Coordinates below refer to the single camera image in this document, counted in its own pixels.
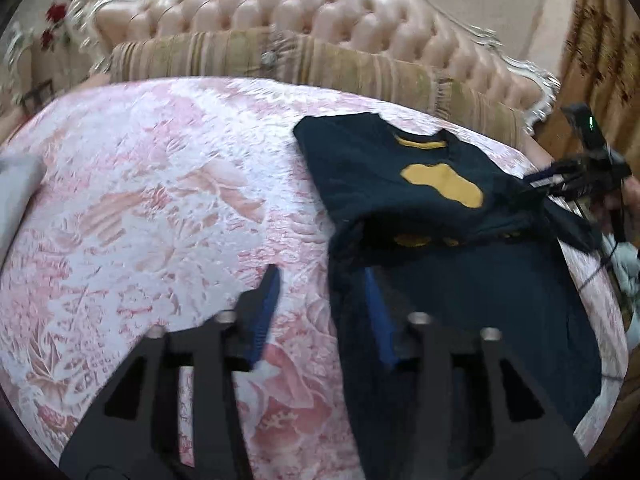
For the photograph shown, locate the black cable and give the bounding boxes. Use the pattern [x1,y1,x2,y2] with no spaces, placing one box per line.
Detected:
[575,192,632,321]

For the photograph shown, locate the pink floral bedspread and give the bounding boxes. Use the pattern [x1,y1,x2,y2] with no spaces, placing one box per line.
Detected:
[0,76,631,480]

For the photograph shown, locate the red roses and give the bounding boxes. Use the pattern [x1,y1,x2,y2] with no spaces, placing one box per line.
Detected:
[40,0,91,51]

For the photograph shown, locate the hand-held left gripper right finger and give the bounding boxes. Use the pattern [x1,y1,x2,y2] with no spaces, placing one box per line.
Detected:
[364,267,591,480]

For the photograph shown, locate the pink tufted leather sofa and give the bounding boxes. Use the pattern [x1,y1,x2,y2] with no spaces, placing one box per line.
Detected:
[65,0,561,161]

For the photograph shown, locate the navy sweater with yellow print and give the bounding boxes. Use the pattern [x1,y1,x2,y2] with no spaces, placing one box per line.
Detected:
[292,114,603,480]

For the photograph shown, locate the golden curtain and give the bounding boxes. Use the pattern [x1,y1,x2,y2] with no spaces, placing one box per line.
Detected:
[532,0,640,161]

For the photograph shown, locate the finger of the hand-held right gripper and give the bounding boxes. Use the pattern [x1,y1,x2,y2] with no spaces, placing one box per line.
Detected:
[542,156,601,177]
[526,172,601,195]

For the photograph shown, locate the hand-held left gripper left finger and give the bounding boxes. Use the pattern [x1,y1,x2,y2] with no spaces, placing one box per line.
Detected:
[59,264,282,480]

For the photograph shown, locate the small dark tray table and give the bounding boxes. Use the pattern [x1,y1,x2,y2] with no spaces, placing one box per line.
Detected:
[20,80,56,107]

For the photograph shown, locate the striped bolster pillow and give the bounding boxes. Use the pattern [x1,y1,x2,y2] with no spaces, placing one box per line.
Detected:
[107,30,275,85]
[269,35,532,147]

